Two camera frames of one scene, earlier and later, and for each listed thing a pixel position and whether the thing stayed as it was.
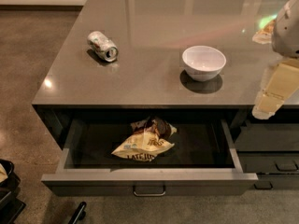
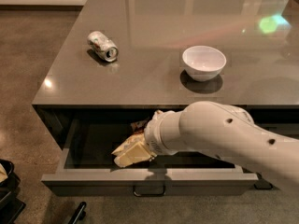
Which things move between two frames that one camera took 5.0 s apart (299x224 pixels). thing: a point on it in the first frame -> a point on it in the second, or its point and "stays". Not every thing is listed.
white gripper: x=287 y=32 -> x=153 y=133
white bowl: x=203 y=63 stays
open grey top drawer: x=203 y=160 stays
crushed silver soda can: x=102 y=46 stays
